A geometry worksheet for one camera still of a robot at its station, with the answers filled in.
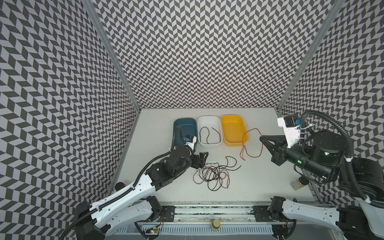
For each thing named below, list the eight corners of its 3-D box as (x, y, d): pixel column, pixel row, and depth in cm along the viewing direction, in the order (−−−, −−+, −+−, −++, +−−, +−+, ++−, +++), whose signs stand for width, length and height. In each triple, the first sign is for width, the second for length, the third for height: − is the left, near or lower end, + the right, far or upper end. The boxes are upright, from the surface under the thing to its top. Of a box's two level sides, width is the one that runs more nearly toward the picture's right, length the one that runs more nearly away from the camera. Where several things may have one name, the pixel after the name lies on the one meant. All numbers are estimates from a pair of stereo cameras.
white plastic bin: (197, 148, 100) (197, 142, 94) (197, 122, 114) (197, 115, 108) (223, 148, 100) (224, 142, 94) (220, 122, 114) (221, 115, 108)
